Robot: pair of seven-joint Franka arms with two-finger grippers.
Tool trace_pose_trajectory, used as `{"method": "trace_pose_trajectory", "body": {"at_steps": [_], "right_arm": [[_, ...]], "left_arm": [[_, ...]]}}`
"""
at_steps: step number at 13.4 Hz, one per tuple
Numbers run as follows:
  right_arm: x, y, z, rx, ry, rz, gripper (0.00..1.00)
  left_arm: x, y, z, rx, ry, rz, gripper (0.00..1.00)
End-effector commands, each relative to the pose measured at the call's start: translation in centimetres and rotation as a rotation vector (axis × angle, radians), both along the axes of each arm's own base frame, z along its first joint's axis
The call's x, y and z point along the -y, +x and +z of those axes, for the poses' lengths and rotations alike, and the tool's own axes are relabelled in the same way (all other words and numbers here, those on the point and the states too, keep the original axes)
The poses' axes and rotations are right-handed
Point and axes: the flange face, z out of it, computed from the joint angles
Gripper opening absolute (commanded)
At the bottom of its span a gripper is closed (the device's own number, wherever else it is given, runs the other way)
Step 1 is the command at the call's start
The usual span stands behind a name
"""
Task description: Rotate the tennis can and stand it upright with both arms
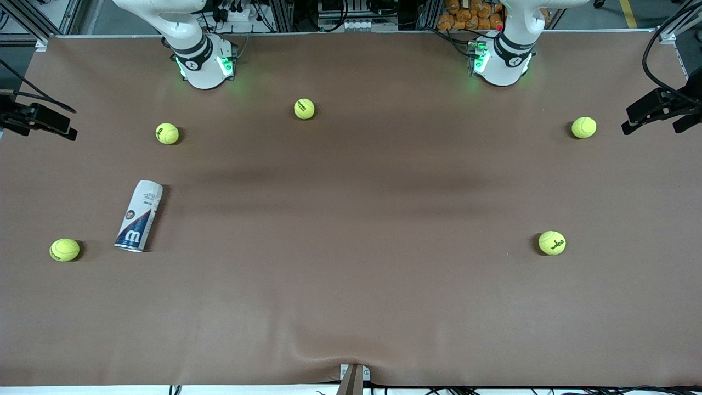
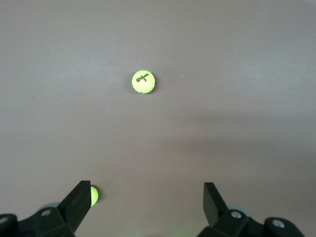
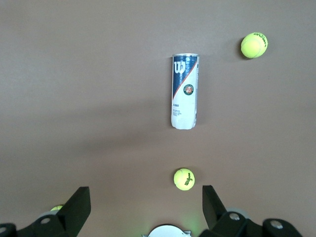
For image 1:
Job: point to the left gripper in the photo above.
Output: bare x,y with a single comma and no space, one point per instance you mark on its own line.
692,91

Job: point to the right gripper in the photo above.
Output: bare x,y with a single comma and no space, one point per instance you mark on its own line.
9,114

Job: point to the white blue tennis ball can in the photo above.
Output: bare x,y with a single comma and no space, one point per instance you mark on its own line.
140,211

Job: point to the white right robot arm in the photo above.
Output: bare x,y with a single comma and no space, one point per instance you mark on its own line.
205,77

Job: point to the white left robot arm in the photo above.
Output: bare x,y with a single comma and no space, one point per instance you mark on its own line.
502,74

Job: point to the yellow Head tennis ball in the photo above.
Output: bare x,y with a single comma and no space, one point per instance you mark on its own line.
64,249

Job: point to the yellow Wilson tennis ball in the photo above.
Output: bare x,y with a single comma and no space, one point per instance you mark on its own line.
167,133

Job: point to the base electronics box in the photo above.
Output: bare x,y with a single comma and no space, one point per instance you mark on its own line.
473,55
235,55

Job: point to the orange objects heap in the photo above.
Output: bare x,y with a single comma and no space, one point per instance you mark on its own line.
466,16

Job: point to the white power strip with plugs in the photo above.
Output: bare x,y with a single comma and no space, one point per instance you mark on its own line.
241,15

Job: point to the long white power strip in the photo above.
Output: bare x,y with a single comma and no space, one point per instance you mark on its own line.
362,24

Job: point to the brown table cover mat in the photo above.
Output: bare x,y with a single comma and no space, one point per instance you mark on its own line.
351,274

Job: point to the aluminium frame profile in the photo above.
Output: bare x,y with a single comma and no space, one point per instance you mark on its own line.
668,36
41,44

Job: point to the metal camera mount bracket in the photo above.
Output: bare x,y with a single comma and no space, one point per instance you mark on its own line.
354,381

